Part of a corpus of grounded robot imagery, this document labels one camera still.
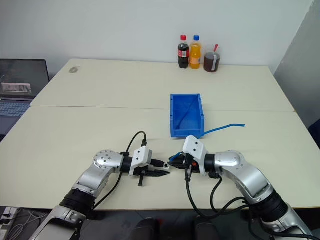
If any blue cable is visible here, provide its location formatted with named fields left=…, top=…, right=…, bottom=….
left=169, top=122, right=246, bottom=162

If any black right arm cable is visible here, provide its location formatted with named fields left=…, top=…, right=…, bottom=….
left=183, top=166, right=254, bottom=219

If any grey partition panel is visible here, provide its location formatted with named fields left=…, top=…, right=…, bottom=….
left=273, top=0, right=320, bottom=153

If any orange soda bottle blue cap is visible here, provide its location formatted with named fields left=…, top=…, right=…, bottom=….
left=189, top=34, right=205, bottom=70

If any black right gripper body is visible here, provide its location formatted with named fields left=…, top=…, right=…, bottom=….
left=183, top=153, right=201, bottom=176

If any dark blue chair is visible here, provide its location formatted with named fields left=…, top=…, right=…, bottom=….
left=308, top=121, right=320, bottom=152

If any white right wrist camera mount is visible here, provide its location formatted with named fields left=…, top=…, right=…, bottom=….
left=181, top=134, right=210, bottom=164

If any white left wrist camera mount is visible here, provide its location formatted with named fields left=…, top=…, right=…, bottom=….
left=132, top=146, right=154, bottom=169

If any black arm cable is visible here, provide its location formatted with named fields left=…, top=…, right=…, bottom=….
left=183, top=166, right=254, bottom=219
left=84, top=130, right=149, bottom=219

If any cola bottle red cap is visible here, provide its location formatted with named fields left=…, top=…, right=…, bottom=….
left=176, top=34, right=190, bottom=70

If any grey laptop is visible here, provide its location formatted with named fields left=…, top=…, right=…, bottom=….
left=0, top=58, right=50, bottom=124

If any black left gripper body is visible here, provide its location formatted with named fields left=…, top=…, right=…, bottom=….
left=129, top=163, right=156, bottom=188

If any jar of brown liquid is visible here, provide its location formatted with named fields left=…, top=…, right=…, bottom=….
left=203, top=51, right=222, bottom=74

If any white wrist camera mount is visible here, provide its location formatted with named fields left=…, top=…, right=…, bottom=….
left=181, top=134, right=210, bottom=164
left=132, top=146, right=154, bottom=169

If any blue plastic bin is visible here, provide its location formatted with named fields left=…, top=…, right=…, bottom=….
left=170, top=93, right=207, bottom=140

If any white power strip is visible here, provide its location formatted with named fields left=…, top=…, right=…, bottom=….
left=0, top=206, right=19, bottom=240

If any white floor cable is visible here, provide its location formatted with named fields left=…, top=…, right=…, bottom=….
left=9, top=208, right=49, bottom=240

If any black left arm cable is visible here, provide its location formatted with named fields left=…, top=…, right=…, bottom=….
left=84, top=130, right=149, bottom=219

